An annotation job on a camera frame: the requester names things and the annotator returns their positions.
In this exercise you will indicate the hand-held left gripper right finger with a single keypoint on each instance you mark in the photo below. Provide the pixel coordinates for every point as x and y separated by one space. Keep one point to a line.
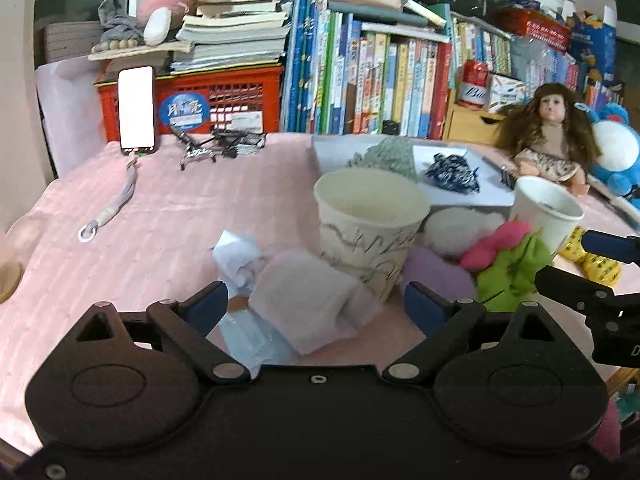
425 306

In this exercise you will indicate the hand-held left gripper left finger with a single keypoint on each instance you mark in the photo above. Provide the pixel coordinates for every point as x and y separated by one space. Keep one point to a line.
207 305

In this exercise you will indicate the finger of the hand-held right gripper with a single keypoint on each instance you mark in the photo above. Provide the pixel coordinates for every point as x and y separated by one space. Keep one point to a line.
610 247
570 287

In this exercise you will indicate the yellow sequin cloth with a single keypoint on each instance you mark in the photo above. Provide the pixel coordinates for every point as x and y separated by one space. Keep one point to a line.
597 265

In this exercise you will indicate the purple felt piece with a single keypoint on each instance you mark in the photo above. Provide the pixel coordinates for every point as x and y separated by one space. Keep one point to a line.
435 275

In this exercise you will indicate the white paper cup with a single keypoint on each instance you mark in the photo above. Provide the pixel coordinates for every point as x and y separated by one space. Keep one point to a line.
542 217

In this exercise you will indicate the white fluffy ball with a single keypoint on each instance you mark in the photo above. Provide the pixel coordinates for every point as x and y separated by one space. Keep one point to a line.
460 230

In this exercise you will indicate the pink wool bundle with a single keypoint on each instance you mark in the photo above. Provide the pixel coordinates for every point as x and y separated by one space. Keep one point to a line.
492 247

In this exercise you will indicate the white fluffy pad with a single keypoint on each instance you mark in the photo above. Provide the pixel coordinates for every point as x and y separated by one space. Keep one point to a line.
300 295

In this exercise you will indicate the white shallow box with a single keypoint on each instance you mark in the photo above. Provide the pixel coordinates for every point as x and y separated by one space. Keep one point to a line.
340 157

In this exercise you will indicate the clear plastic bag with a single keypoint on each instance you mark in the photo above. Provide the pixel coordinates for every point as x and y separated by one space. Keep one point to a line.
255 335

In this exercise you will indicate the crumpled white paper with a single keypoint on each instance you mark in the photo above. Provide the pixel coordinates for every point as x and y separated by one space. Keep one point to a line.
235 255

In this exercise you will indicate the patterned paper cup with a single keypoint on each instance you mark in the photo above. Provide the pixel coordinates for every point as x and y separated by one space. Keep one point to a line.
365 245

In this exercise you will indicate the blue and white plush toy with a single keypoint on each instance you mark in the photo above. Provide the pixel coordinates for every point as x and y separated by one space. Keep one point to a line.
617 147

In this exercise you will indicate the black binder clips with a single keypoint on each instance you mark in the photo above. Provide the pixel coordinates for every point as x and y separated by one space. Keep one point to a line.
509 177

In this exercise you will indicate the brown-haired doll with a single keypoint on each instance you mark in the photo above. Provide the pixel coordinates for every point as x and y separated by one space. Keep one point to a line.
547 130

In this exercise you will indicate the navy patterned cloth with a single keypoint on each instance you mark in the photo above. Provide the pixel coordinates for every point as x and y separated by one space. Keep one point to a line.
452 172

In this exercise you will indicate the green patterned cloth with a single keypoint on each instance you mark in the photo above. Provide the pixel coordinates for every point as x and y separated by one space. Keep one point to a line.
392 157

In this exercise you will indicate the pile of black metal clips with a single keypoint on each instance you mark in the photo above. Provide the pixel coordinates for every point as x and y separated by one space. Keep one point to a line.
225 145

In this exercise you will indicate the small black box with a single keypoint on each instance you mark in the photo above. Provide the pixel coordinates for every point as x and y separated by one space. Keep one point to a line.
391 127

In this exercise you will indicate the white printed carton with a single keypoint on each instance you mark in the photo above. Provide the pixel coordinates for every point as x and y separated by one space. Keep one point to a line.
506 94

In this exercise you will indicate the wooden drawer box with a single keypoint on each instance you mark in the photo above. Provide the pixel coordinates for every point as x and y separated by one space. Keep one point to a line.
470 125

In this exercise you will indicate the blue printed box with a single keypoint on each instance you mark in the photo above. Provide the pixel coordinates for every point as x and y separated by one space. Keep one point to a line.
595 45

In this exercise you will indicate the red plastic crate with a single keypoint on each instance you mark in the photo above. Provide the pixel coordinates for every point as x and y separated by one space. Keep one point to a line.
225 102

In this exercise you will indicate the smartphone with white screen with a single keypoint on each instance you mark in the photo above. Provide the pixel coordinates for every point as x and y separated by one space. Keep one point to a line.
136 107

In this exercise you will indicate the red drink can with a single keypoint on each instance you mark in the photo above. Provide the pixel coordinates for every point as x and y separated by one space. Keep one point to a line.
473 84

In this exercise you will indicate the row of thin books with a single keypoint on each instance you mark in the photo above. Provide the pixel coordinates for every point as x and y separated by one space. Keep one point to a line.
500 50

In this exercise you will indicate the red snack packet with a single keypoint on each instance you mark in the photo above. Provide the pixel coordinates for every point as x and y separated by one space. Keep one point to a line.
537 25

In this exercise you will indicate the row of upright books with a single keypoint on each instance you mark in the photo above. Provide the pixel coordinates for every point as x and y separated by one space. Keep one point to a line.
360 80

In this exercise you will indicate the stack of books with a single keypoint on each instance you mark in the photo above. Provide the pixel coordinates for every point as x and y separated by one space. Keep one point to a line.
232 30

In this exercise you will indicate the grey cloth toy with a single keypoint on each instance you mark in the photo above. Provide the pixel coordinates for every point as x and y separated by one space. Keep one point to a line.
117 22

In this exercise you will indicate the pink plush toy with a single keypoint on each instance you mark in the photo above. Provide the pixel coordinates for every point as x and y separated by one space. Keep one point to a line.
165 2

